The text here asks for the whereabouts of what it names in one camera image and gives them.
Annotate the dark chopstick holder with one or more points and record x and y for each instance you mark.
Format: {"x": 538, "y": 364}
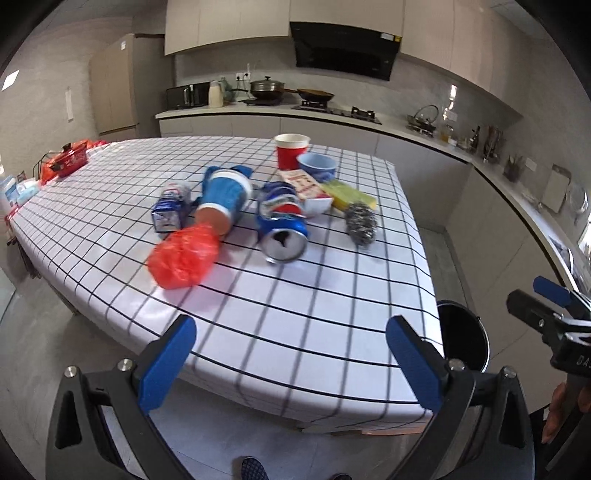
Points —
{"x": 513, "y": 170}

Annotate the person's right hand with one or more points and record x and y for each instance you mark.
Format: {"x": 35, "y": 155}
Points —
{"x": 556, "y": 410}

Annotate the black pot on stove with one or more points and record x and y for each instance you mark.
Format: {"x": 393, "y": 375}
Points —
{"x": 267, "y": 88}

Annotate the red plastic bag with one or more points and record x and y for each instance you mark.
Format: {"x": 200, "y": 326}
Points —
{"x": 184, "y": 256}

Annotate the steel wool scrubber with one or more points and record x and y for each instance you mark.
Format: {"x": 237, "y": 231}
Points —
{"x": 361, "y": 226}

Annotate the white wall switch panel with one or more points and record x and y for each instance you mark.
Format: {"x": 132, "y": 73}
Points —
{"x": 10, "y": 81}

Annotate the white cutting board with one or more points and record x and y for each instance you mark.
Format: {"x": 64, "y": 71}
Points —
{"x": 555, "y": 188}

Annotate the person's blue shoe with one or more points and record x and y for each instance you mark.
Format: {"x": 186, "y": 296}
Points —
{"x": 254, "y": 469}

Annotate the white wall outlet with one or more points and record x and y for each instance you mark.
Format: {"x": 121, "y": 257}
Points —
{"x": 243, "y": 75}

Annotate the red plastic package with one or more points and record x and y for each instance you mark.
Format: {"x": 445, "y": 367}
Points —
{"x": 99, "y": 143}

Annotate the white jug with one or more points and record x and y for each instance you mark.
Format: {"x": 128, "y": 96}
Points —
{"x": 215, "y": 94}

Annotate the blue paper cup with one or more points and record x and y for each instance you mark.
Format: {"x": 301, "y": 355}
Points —
{"x": 224, "y": 198}

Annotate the beige refrigerator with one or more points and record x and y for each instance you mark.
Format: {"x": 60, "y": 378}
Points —
{"x": 120, "y": 87}

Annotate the black range hood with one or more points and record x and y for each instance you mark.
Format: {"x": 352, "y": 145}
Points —
{"x": 344, "y": 48}

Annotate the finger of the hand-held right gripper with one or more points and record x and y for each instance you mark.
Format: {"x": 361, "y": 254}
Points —
{"x": 531, "y": 309}
{"x": 551, "y": 290}

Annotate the yellow green sponge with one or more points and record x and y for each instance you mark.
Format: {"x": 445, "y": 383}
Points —
{"x": 347, "y": 196}

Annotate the red paper cup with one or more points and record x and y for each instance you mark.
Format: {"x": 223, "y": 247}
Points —
{"x": 290, "y": 154}

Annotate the light blue plastic bowl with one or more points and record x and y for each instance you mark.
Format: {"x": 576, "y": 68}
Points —
{"x": 317, "y": 167}

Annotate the white black checked tablecloth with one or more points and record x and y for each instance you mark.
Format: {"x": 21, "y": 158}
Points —
{"x": 277, "y": 323}

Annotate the crushed blue drink can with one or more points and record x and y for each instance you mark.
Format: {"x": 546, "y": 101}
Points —
{"x": 281, "y": 221}

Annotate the red white milk carton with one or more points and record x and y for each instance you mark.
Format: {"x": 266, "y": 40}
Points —
{"x": 302, "y": 184}

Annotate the beige upper wall cabinets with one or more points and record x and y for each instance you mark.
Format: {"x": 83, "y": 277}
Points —
{"x": 221, "y": 23}

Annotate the steel utensil holder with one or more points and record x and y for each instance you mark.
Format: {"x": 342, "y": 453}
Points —
{"x": 492, "y": 145}

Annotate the steel kettle on rack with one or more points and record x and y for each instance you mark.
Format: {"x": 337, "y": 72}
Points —
{"x": 422, "y": 121}

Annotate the black gas stove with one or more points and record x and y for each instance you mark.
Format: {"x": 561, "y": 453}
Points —
{"x": 339, "y": 113}

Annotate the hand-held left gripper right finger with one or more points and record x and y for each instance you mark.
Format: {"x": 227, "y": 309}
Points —
{"x": 415, "y": 369}

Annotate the small blue drink carton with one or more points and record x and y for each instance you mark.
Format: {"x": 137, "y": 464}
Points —
{"x": 171, "y": 214}

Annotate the black trash bin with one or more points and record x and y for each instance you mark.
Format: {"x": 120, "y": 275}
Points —
{"x": 461, "y": 332}

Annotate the blue white tissue pack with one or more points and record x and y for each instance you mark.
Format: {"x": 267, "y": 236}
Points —
{"x": 18, "y": 191}

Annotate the yellow oil bottle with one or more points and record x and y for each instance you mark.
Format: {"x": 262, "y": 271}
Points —
{"x": 445, "y": 134}

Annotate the black frying pan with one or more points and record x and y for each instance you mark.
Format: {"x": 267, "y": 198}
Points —
{"x": 316, "y": 94}

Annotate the white paper on wall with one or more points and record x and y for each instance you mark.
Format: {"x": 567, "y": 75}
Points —
{"x": 69, "y": 104}

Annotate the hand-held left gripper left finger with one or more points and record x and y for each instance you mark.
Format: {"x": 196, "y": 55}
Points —
{"x": 166, "y": 364}

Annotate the dark glass bottle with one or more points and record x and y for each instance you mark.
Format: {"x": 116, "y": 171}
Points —
{"x": 474, "y": 141}

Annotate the black microwave oven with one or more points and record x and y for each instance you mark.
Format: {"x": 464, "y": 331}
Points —
{"x": 187, "y": 95}

